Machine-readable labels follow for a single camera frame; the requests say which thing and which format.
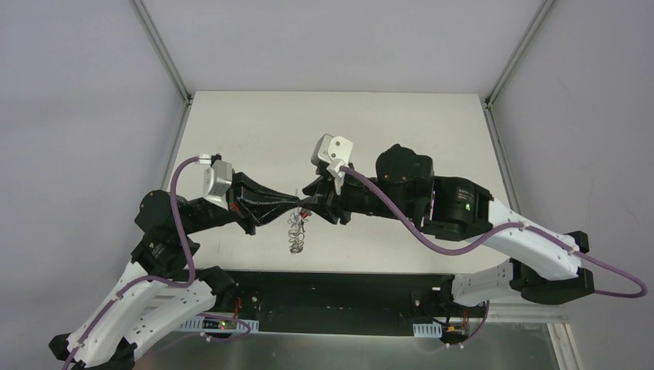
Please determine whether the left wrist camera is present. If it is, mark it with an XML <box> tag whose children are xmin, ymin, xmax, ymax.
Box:
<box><xmin>197</xmin><ymin>154</ymin><xmax>234</xmax><ymax>210</ymax></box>

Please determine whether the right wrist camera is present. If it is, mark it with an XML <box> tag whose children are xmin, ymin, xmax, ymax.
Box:
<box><xmin>311</xmin><ymin>133</ymin><xmax>354</xmax><ymax>195</ymax></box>

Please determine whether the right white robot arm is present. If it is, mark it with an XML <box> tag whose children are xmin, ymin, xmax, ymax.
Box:
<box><xmin>302</xmin><ymin>136</ymin><xmax>595</xmax><ymax>316</ymax></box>

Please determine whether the left aluminium frame post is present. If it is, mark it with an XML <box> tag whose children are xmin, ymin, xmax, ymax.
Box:
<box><xmin>130</xmin><ymin>0</ymin><xmax>193</xmax><ymax>106</ymax></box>

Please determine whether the white cable duct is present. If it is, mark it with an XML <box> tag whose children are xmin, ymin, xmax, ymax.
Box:
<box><xmin>412</xmin><ymin>321</ymin><xmax>443</xmax><ymax>338</ymax></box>
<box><xmin>172</xmin><ymin>315</ymin><xmax>260</xmax><ymax>334</ymax></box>

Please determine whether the right aluminium frame post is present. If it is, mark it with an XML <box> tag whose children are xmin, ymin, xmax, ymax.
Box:
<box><xmin>484</xmin><ymin>0</ymin><xmax>558</xmax><ymax>109</ymax></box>

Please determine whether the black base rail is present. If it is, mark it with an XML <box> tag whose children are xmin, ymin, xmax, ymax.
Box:
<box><xmin>209</xmin><ymin>270</ymin><xmax>488</xmax><ymax>336</ymax></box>

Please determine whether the left white cable duct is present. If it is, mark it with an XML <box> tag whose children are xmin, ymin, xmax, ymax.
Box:
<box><xmin>172</xmin><ymin>315</ymin><xmax>260</xmax><ymax>334</ymax></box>

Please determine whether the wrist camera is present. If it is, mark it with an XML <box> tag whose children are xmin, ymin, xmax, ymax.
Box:
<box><xmin>197</xmin><ymin>154</ymin><xmax>234</xmax><ymax>210</ymax></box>
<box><xmin>311</xmin><ymin>133</ymin><xmax>354</xmax><ymax>195</ymax></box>

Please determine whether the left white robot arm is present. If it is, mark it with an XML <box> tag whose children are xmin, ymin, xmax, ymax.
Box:
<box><xmin>49</xmin><ymin>170</ymin><xmax>299</xmax><ymax>369</ymax></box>

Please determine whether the right white cable duct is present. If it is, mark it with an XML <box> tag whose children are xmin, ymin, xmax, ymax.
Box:
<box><xmin>412</xmin><ymin>321</ymin><xmax>443</xmax><ymax>338</ymax></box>

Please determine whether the aluminium frame post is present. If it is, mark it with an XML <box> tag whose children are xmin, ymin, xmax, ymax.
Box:
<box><xmin>484</xmin><ymin>0</ymin><xmax>558</xmax><ymax>109</ymax></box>
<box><xmin>130</xmin><ymin>0</ymin><xmax>193</xmax><ymax>106</ymax></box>

